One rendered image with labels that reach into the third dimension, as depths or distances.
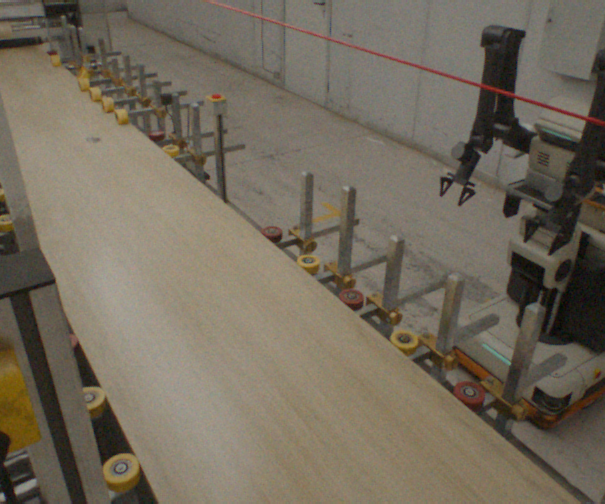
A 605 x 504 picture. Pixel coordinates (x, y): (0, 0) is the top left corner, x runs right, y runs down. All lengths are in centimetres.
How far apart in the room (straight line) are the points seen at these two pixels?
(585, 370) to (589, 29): 219
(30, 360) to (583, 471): 257
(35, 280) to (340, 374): 130
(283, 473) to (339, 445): 15
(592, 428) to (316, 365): 167
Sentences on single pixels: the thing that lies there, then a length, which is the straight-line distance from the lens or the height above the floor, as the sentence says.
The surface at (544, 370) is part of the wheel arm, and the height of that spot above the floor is 84.
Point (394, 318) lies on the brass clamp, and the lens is 193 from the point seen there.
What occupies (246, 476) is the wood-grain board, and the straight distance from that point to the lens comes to 137.
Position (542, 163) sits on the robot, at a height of 113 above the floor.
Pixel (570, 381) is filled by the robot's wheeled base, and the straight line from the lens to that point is 274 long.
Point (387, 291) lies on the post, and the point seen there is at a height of 91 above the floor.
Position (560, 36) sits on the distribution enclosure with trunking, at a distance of 427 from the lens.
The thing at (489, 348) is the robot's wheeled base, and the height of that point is 26.
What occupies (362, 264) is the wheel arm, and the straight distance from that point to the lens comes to 219.
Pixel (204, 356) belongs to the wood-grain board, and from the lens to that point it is 165.
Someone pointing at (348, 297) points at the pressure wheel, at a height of 90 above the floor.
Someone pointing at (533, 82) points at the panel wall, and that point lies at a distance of 469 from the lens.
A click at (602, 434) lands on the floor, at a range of 298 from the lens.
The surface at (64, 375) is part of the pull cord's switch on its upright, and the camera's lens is 38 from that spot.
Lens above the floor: 198
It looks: 31 degrees down
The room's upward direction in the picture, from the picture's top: 1 degrees clockwise
